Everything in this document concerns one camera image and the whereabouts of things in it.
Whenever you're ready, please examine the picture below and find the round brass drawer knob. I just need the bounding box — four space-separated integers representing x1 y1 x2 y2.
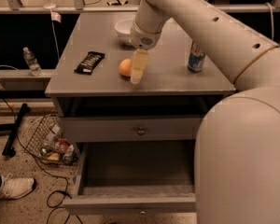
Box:
137 127 146 135

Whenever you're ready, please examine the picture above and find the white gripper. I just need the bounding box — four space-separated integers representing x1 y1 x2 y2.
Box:
130 20 162 84

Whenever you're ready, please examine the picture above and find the wire basket with items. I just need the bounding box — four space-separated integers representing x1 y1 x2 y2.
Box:
26 114 77 165

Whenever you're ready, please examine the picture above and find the black metal stand leg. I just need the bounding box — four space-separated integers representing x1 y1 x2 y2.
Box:
2 103 30 158

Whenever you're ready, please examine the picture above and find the grey wooden drawer cabinet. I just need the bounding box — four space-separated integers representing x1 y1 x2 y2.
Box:
45 10 236 149

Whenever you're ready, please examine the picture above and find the silver blue drink can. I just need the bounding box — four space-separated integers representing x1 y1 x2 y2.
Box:
188 41 206 73

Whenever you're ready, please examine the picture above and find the black snack bar wrapper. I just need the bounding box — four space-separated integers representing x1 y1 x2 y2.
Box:
75 51 105 75

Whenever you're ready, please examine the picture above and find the clear plastic water bottle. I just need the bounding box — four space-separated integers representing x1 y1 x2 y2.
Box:
23 47 42 77

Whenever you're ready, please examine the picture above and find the open grey lower drawer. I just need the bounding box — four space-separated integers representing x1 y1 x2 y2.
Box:
63 141 196 215

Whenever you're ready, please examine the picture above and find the orange fruit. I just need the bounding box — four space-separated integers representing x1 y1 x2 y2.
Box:
119 59 132 77

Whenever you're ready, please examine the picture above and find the closed grey upper drawer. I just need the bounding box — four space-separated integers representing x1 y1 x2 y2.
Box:
58 116 202 143

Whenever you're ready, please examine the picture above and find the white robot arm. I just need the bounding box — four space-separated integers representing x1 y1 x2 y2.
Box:
132 0 280 224

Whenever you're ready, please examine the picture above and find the white ceramic bowl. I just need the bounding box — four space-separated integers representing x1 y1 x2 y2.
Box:
115 19 133 46

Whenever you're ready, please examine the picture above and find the white hanging cable with tag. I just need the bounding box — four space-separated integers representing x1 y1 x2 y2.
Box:
37 0 63 62

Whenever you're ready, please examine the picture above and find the white cable right side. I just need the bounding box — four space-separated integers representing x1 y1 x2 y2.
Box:
264 2 275 42

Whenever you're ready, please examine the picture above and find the white sneaker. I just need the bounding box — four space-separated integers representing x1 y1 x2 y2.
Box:
0 175 36 200

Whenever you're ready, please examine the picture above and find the black cable on floor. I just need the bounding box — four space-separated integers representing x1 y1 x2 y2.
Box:
0 64 84 224

